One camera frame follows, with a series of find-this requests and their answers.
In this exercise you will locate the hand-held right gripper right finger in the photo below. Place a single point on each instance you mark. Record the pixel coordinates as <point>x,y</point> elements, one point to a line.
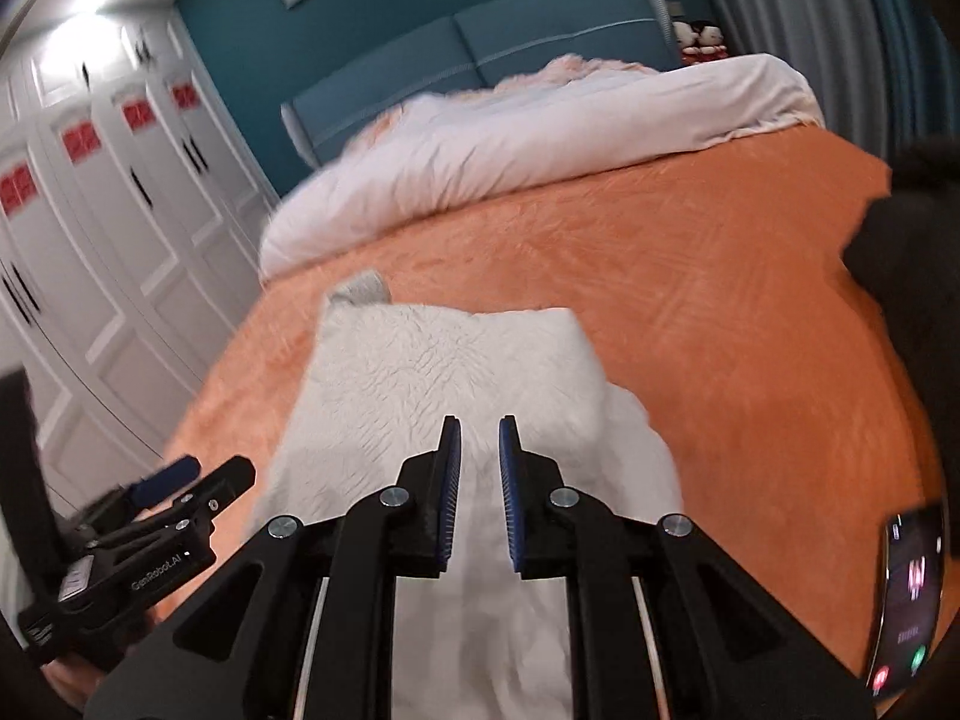
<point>508,487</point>

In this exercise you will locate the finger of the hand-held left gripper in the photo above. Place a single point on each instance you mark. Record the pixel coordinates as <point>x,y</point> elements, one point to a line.
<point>161,481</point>
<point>225,481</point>

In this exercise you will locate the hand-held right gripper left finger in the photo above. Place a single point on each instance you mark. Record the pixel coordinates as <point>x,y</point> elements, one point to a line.
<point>450,480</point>

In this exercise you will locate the white zip jacket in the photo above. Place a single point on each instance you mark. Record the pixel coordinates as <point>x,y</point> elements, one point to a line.
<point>420,390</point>

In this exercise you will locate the person's left hand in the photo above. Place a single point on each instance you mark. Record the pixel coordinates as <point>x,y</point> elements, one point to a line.
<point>79,682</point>

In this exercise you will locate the white panelled wardrobe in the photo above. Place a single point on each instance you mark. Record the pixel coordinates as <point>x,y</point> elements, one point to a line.
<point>112,240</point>

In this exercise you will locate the orange bed blanket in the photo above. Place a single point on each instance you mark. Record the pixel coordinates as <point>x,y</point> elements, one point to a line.
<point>712,315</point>

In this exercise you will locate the pale pink duvet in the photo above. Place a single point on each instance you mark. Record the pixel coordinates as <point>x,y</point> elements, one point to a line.
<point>525,135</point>

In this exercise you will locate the smartphone with lit screen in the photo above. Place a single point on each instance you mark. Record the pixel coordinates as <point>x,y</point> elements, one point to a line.
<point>911,600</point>

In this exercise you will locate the blue padded headboard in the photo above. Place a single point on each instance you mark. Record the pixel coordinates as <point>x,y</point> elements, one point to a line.
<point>555,37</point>

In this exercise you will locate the dark cloth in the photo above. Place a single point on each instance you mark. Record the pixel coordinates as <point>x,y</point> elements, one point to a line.
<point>915,255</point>

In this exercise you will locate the plush toys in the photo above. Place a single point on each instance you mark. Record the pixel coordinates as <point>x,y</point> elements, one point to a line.
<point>699,41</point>

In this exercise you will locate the grey curtain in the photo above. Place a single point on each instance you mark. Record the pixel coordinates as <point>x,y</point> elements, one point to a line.
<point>810,15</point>

